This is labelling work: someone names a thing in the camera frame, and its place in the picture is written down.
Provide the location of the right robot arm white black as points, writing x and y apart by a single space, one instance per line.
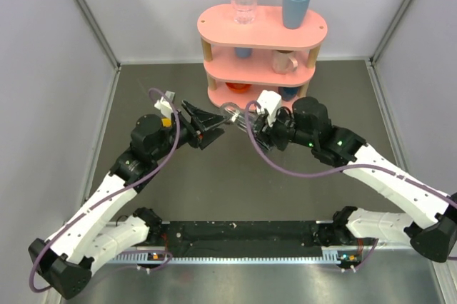
428 218

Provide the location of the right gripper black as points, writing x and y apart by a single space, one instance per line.
263 133

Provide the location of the pink three-tier shelf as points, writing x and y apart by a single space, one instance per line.
220 34

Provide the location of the orange bowl bottom shelf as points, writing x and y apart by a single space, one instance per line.
238 87

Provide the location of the dark blue cup bottom shelf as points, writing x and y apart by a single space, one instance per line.
288 93

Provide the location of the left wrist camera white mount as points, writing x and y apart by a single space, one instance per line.
164 102

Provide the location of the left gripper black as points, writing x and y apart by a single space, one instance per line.
197 128

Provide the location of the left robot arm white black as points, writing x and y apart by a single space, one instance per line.
68 258

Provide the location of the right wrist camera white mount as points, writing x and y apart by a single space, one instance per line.
269 102

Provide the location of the grey slotted cable duct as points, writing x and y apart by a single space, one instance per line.
332 257

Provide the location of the yellow cup on table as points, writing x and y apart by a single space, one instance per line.
166 122

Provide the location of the tall blue plastic cup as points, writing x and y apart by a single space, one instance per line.
293 12

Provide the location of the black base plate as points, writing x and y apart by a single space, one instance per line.
252 238

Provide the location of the clear drinking glass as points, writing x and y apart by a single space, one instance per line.
245 11

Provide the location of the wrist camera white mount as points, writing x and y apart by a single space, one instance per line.
164 102
269 102

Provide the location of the small blue cup middle shelf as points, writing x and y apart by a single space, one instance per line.
243 53

